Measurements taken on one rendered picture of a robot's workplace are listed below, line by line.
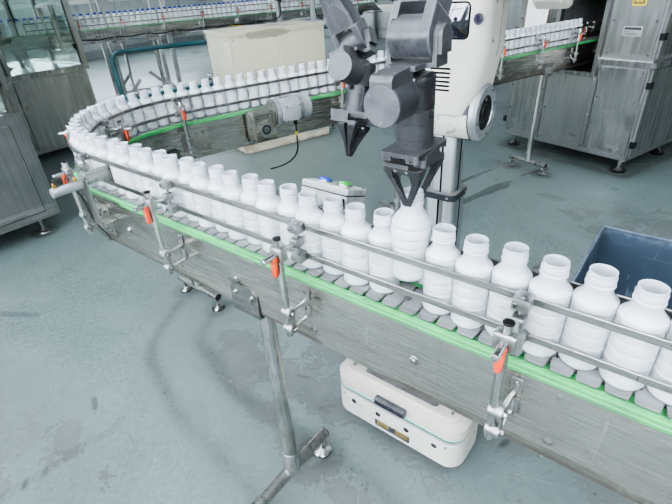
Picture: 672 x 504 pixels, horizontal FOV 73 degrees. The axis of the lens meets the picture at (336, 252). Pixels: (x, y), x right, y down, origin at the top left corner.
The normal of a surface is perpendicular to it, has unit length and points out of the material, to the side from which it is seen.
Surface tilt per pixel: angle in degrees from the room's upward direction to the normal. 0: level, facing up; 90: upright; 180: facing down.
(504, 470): 0
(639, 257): 90
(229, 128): 90
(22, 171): 90
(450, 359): 90
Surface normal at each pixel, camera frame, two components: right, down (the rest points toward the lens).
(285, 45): 0.56, 0.40
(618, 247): -0.61, 0.44
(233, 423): -0.06, -0.86
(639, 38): -0.82, 0.33
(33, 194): 0.79, 0.28
